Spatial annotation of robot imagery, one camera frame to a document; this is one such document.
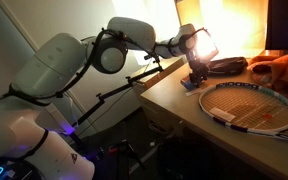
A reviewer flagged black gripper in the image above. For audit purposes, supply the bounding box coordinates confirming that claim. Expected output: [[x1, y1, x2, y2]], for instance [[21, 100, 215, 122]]
[[186, 54, 209, 84]]

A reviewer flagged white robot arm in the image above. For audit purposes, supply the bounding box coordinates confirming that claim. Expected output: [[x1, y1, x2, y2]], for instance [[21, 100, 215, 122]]
[[0, 17, 197, 180]]

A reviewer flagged blue band-aid box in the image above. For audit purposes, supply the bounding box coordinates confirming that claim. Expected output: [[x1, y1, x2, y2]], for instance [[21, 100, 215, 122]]
[[180, 76, 196, 90]]

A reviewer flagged dark purple pouch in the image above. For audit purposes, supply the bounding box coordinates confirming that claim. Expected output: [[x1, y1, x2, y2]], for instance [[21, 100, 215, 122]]
[[206, 57, 248, 76]]

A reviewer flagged white tennis racket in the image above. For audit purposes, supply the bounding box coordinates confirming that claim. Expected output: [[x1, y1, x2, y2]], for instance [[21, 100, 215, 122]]
[[199, 82, 288, 140]]

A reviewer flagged black computer monitor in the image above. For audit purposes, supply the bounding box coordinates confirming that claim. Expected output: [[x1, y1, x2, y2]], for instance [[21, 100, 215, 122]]
[[265, 0, 288, 50]]

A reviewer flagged black tripod stand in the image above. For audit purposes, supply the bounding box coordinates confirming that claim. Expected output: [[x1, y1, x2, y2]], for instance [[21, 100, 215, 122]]
[[108, 140, 145, 180]]

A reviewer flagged bandaid on racket strings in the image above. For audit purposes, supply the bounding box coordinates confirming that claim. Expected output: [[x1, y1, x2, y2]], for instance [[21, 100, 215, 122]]
[[210, 107, 235, 122]]

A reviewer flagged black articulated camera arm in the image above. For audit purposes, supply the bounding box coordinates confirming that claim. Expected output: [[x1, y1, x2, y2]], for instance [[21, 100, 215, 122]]
[[72, 58, 164, 127]]

